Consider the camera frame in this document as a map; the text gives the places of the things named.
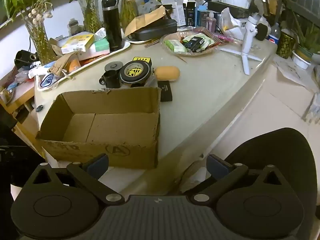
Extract brown drawstring bag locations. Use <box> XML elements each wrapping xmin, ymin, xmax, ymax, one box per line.
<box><xmin>49</xmin><ymin>51</ymin><xmax>82</xmax><ymax>77</ymax></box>

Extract potted plant in white pot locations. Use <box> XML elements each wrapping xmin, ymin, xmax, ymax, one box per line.
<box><xmin>291</xmin><ymin>12</ymin><xmax>320</xmax><ymax>70</ymax></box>

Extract small black box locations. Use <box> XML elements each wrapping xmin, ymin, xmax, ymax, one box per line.
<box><xmin>157</xmin><ymin>81</ymin><xmax>173</xmax><ymax>102</ymax></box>

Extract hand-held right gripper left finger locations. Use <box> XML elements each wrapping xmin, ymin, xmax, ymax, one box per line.
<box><xmin>25</xmin><ymin>153</ymin><xmax>125</xmax><ymax>204</ymax></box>

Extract wide glass vase with bamboo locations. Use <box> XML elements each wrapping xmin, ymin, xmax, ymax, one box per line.
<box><xmin>70</xmin><ymin>0</ymin><xmax>105</xmax><ymax>34</ymax></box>

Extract black office chair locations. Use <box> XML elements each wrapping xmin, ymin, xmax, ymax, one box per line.
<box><xmin>224</xmin><ymin>127</ymin><xmax>316</xmax><ymax>183</ymax></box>

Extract white paper sheet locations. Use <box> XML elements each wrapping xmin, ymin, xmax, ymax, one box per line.
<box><xmin>272</xmin><ymin>55</ymin><xmax>315</xmax><ymax>90</ymax></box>

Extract black zip case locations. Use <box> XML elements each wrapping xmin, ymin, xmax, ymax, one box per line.
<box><xmin>127</xmin><ymin>19</ymin><xmax>178</xmax><ymax>42</ymax></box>

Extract yellow electronic tester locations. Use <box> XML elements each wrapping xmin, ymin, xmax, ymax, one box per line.
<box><xmin>132</xmin><ymin>56</ymin><xmax>153</xmax><ymax>67</ymax></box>

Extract small white bottle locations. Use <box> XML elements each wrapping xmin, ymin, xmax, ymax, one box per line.
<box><xmin>68</xmin><ymin>19</ymin><xmax>79</xmax><ymax>35</ymax></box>

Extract black cylindrical cup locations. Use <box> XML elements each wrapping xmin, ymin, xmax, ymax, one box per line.
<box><xmin>102</xmin><ymin>70</ymin><xmax>121</xmax><ymax>89</ymax></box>

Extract slim glass vase with bamboo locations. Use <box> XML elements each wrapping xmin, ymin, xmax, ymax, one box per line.
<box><xmin>110</xmin><ymin>0</ymin><xmax>150</xmax><ymax>30</ymax></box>

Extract white plastic bag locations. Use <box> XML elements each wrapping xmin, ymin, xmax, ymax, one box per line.
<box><xmin>219</xmin><ymin>7</ymin><xmax>250</xmax><ymax>40</ymax></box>

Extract black snack packet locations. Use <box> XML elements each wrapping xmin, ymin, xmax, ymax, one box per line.
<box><xmin>183</xmin><ymin>36</ymin><xmax>206</xmax><ymax>50</ymax></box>

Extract brown paper envelope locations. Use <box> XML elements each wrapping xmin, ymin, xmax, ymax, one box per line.
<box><xmin>124</xmin><ymin>5</ymin><xmax>167</xmax><ymax>37</ymax></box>

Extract green wipes packet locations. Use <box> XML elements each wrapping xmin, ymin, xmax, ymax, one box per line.
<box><xmin>166</xmin><ymin>39</ymin><xmax>188</xmax><ymax>54</ymax></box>

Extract pale green packet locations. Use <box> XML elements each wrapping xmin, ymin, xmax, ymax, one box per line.
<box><xmin>184</xmin><ymin>33</ymin><xmax>215</xmax><ymax>48</ymax></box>

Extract black plastic crate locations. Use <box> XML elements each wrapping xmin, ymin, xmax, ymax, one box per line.
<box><xmin>207</xmin><ymin>0</ymin><xmax>250</xmax><ymax>18</ymax></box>

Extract glass vase with dried flowers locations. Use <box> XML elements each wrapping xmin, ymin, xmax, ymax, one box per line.
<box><xmin>0</xmin><ymin>0</ymin><xmax>72</xmax><ymax>65</ymax></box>

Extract black carton box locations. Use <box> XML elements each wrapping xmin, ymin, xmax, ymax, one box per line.
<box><xmin>185</xmin><ymin>1</ymin><xmax>197</xmax><ymax>27</ymax></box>

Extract black camera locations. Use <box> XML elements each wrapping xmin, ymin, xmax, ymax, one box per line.
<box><xmin>14</xmin><ymin>50</ymin><xmax>38</xmax><ymax>68</ymax></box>

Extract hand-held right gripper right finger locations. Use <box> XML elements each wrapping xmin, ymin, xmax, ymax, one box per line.
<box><xmin>190</xmin><ymin>154</ymin><xmax>293</xmax><ymax>204</ymax></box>

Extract yellow white medicine box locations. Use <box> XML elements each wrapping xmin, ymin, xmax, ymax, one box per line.
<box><xmin>61</xmin><ymin>33</ymin><xmax>95</xmax><ymax>55</ymax></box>

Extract black thermos bottle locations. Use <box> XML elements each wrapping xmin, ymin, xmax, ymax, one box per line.
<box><xmin>101</xmin><ymin>0</ymin><xmax>123</xmax><ymax>52</ymax></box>

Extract black patterned cup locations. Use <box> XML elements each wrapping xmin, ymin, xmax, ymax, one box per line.
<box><xmin>276</xmin><ymin>30</ymin><xmax>296</xmax><ymax>60</ymax></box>

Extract blue carton box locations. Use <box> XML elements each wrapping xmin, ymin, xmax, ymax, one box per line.
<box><xmin>196</xmin><ymin>5</ymin><xmax>210</xmax><ymax>28</ymax></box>

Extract cola bottle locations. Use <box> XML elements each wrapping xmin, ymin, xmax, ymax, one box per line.
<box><xmin>267</xmin><ymin>22</ymin><xmax>282</xmax><ymax>44</ymax></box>

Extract black tape roll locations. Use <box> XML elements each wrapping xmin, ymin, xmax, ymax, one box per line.
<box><xmin>119</xmin><ymin>60</ymin><xmax>153</xmax><ymax>85</ymax></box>

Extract white blue printed packet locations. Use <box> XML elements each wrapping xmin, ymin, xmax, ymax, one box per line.
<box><xmin>27</xmin><ymin>61</ymin><xmax>58</xmax><ymax>79</ymax></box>

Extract blue rimmed clear case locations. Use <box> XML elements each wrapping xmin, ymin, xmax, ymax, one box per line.
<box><xmin>39</xmin><ymin>73</ymin><xmax>56</xmax><ymax>88</ymax></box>

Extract red flat box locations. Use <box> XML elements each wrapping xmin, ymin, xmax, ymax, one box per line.
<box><xmin>79</xmin><ymin>52</ymin><xmax>110</xmax><ymax>62</ymax></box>

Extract orange packet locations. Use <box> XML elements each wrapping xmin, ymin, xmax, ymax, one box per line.
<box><xmin>67</xmin><ymin>56</ymin><xmax>82</xmax><ymax>73</ymax></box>

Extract white tray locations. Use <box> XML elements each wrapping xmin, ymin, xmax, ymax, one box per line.
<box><xmin>35</xmin><ymin>39</ymin><xmax>131</xmax><ymax>90</ymax></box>

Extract grey round disc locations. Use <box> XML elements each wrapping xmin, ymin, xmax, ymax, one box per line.
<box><xmin>104</xmin><ymin>61</ymin><xmax>124</xmax><ymax>72</ymax></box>

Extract pink liquid bottle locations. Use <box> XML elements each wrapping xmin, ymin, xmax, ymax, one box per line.
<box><xmin>206</xmin><ymin>10</ymin><xmax>217</xmax><ymax>32</ymax></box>

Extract wooden chopsticks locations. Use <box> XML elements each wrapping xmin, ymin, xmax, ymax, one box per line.
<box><xmin>144</xmin><ymin>38</ymin><xmax>160</xmax><ymax>48</ymax></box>

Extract white carton box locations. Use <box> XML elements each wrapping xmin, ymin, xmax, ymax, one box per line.
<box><xmin>162</xmin><ymin>0</ymin><xmax>187</xmax><ymax>27</ymax></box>

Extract green tissue pack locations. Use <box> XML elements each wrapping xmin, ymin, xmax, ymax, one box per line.
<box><xmin>85</xmin><ymin>39</ymin><xmax>110</xmax><ymax>58</ymax></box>

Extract white gimbal tripod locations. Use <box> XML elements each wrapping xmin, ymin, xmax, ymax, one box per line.
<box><xmin>219</xmin><ymin>0</ymin><xmax>269</xmax><ymax>75</ymax></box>

